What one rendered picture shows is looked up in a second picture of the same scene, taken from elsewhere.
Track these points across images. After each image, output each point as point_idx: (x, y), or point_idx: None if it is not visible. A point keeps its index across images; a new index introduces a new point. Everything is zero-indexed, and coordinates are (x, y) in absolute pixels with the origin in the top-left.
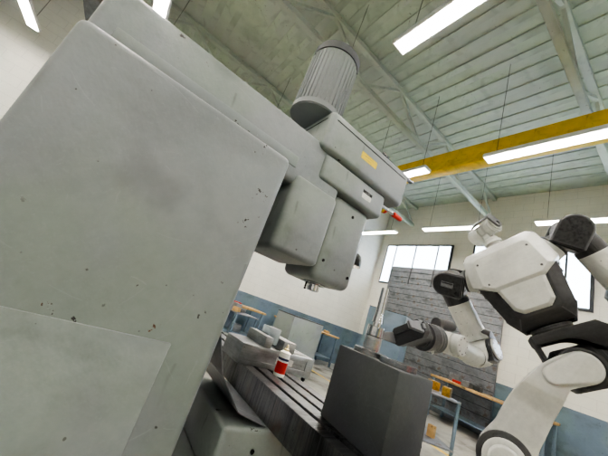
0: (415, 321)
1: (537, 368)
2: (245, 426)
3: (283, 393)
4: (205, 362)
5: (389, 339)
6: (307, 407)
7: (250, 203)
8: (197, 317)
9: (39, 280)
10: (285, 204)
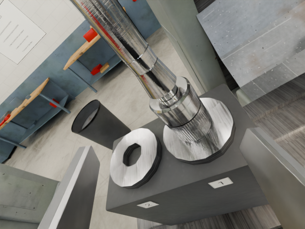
0: (56, 196)
1: None
2: (249, 99)
3: (290, 97)
4: (187, 52)
5: (268, 195)
6: (261, 126)
7: None
8: (171, 27)
9: (158, 17)
10: None
